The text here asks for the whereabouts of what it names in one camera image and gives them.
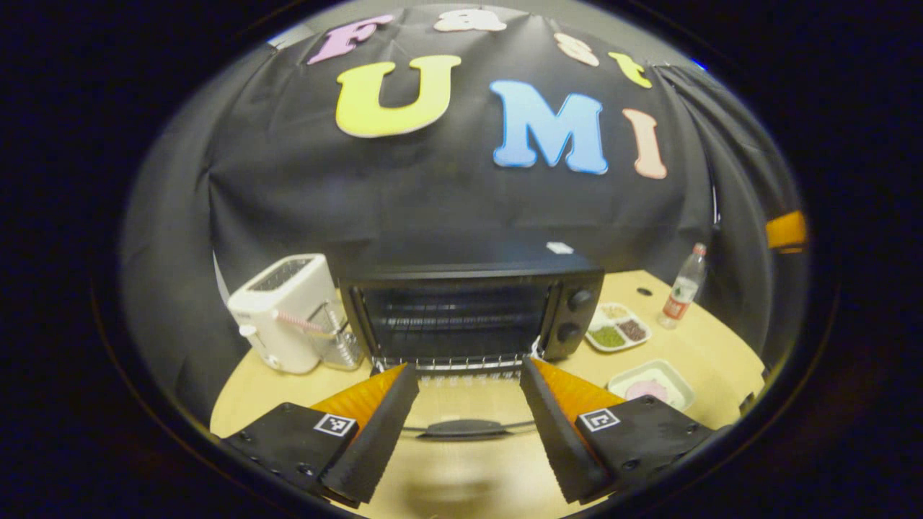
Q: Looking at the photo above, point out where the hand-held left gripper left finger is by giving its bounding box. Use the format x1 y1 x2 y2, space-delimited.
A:
222 363 421 505

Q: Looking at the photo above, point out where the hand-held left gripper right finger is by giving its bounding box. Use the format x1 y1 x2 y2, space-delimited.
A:
519 357 716 505

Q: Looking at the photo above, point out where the pink round food slice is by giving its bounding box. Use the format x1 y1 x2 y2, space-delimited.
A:
625 379 671 403

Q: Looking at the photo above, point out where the cream square plate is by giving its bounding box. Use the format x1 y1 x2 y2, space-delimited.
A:
607 358 697 412

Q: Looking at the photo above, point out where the black electric oven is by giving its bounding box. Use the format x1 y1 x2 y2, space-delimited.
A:
337 240 606 443

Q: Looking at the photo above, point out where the clear plastic water bottle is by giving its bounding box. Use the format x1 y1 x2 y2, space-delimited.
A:
657 243 709 331

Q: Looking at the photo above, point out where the white divided plate of beans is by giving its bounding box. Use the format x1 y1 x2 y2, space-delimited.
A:
585 302 653 354

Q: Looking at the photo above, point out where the white toaster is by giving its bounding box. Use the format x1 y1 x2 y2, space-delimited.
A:
226 253 340 375

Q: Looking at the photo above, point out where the black backdrop cloth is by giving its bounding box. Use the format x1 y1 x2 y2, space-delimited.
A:
119 4 808 426

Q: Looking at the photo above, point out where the metal wire rack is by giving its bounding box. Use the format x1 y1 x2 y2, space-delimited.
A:
310 301 364 372

